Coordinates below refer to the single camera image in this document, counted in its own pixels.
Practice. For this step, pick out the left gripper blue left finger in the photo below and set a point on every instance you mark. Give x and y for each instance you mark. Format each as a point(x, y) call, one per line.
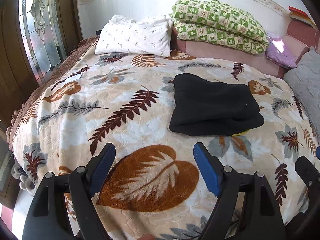
point(98, 168)

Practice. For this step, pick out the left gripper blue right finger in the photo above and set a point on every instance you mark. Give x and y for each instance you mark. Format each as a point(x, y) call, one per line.
point(210, 168)

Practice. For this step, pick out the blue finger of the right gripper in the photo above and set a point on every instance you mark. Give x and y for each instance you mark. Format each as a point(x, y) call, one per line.
point(307, 172)

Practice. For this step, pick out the black pants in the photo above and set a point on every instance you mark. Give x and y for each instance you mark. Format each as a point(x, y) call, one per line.
point(212, 108)

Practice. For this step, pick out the person's left hand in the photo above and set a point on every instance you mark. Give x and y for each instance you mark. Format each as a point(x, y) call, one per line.
point(147, 237)

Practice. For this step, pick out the leaf pattern fleece blanket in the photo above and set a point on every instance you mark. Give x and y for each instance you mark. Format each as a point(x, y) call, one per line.
point(155, 186)

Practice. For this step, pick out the grey quilted blanket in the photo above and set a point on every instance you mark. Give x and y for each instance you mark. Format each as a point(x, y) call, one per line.
point(304, 81)

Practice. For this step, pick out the purple pillow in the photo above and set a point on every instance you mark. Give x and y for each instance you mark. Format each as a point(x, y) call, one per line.
point(279, 53)

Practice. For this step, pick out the white patterned pillow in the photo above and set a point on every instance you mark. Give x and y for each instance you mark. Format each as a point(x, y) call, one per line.
point(151, 36)

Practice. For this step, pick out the green patterned folded quilt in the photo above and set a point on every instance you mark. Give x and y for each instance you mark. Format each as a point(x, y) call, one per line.
point(218, 23)

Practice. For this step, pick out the stacked books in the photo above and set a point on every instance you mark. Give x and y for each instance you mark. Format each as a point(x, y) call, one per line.
point(301, 16)

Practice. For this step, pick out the stained glass window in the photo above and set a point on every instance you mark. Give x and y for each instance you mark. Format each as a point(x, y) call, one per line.
point(41, 37)

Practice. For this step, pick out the brown wooden door frame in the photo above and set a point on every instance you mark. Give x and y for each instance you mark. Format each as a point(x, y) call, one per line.
point(17, 78)

